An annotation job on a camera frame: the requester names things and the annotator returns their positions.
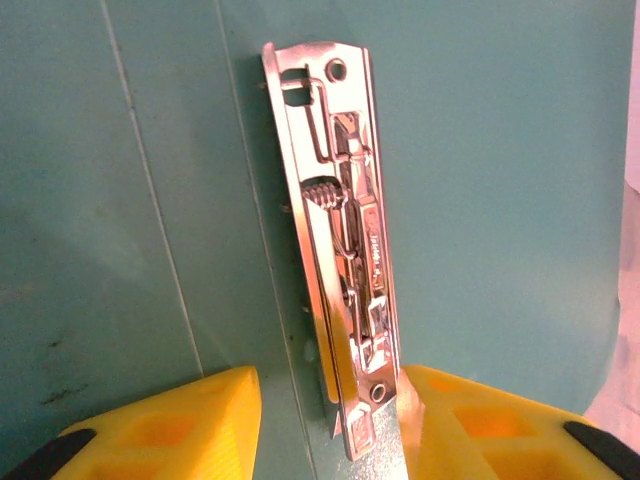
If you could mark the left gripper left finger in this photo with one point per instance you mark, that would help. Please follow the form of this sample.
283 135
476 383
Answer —
175 440

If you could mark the green paper sheet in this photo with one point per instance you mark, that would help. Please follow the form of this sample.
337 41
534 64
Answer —
500 200

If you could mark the metal folder clip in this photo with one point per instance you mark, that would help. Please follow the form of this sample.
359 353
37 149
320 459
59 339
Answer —
370 240

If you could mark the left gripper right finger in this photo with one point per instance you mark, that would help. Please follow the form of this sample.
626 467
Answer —
500 440

